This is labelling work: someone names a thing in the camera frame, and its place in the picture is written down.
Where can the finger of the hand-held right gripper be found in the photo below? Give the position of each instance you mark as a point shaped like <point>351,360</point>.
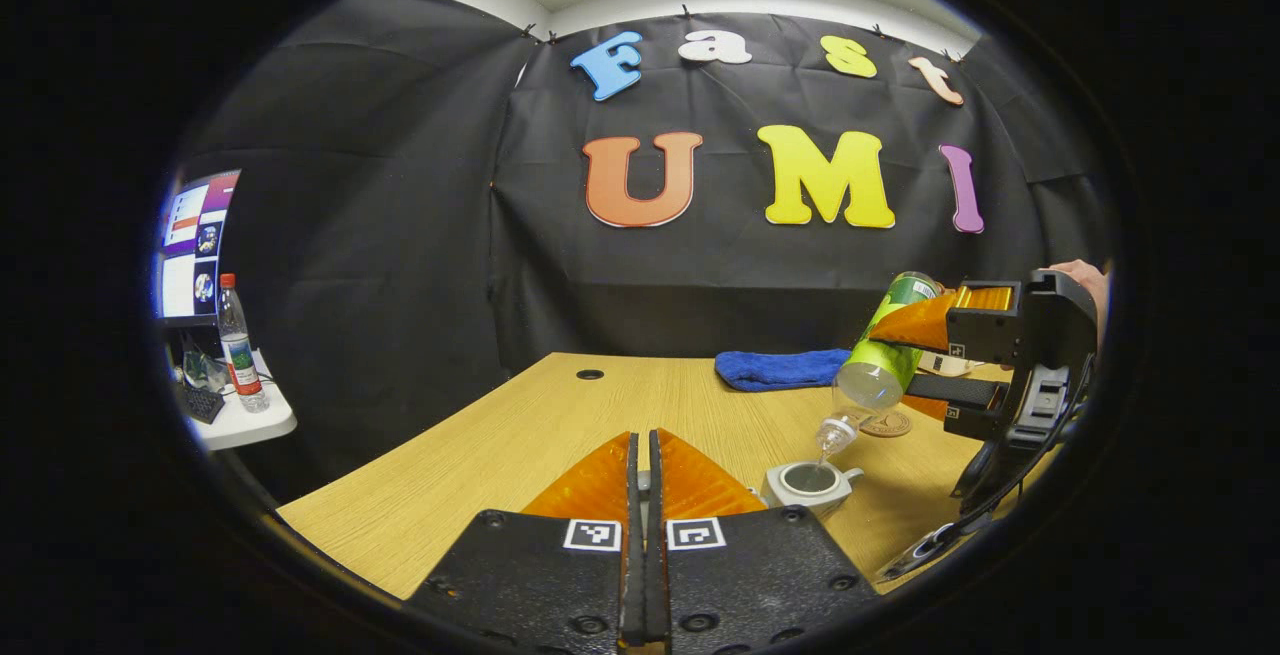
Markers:
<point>985,335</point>
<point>960,392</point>

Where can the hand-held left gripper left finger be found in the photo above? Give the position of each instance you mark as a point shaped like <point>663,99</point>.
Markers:
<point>632,585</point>

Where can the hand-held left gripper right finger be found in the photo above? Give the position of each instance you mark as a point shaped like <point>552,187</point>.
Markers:
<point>658,585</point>

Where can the round cork coaster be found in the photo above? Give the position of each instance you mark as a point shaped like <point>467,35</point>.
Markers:
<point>890,426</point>

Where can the green label water bottle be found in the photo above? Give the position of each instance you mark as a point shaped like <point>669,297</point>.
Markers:
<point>885,360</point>

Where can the white teacup lid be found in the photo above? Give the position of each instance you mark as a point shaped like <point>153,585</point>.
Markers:
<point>645,483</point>

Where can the white teacup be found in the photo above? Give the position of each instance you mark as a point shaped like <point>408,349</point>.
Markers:
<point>800,500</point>

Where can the red-capped clear plastic bottle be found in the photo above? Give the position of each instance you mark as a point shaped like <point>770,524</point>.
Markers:
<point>242,355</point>

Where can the blue towel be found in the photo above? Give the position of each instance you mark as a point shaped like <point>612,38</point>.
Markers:
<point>780,370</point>

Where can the white side table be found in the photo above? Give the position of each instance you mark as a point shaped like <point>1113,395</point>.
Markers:
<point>250,425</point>

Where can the small black keypad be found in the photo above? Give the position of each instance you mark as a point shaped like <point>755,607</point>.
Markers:
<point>203,403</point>

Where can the clear crumpled plastic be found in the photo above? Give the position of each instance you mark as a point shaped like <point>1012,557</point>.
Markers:
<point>200,371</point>

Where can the computer monitor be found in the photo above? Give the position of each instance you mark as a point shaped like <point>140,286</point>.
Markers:
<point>195,245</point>

